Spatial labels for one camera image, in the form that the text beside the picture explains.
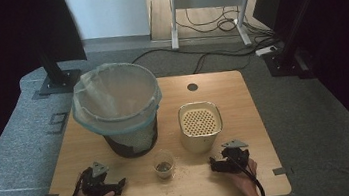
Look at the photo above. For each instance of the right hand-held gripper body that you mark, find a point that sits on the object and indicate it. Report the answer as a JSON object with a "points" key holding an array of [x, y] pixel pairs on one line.
{"points": [[237, 160]]}

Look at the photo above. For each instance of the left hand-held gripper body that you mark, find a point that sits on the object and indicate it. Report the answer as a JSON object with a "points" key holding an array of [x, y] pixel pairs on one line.
{"points": [[92, 185]]}

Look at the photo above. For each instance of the person's right hand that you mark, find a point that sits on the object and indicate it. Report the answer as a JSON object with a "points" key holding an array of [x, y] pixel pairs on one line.
{"points": [[247, 179]]}

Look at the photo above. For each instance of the scattered brown crumbs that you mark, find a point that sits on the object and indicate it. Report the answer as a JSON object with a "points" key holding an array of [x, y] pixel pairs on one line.
{"points": [[182, 176]]}

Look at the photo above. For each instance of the cream perforated container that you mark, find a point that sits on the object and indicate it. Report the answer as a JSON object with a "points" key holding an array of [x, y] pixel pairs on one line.
{"points": [[200, 126]]}

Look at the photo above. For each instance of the black mesh trash bin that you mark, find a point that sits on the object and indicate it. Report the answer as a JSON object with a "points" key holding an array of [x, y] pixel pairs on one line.
{"points": [[132, 143]]}

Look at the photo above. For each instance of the brown crumbs in cup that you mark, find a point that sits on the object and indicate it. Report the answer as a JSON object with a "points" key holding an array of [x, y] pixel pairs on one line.
{"points": [[163, 167]]}

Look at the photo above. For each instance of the clear plastic cup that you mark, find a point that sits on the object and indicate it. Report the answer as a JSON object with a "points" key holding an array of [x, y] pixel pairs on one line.
{"points": [[164, 164]]}

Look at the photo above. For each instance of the dark floor tape marks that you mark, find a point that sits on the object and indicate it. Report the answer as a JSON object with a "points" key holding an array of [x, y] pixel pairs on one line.
{"points": [[58, 122]]}

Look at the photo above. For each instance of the dark round table grommet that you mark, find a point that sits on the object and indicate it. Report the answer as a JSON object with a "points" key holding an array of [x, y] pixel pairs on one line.
{"points": [[192, 87]]}

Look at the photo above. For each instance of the trash bin with plastic liner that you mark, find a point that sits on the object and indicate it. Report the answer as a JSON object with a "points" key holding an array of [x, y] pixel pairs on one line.
{"points": [[115, 95]]}

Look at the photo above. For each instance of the white power strip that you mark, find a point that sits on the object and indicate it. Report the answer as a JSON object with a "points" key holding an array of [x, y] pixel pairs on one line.
{"points": [[266, 50]]}

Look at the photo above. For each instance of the black metal stand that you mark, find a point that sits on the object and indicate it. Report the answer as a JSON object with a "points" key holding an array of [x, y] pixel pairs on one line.
{"points": [[286, 57]]}

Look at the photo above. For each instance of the black stand with base plate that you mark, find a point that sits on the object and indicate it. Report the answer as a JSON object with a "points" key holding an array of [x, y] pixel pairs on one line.
{"points": [[57, 78]]}

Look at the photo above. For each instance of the white metal frame desk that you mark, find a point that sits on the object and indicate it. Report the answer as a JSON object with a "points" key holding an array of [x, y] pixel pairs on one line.
{"points": [[207, 0]]}

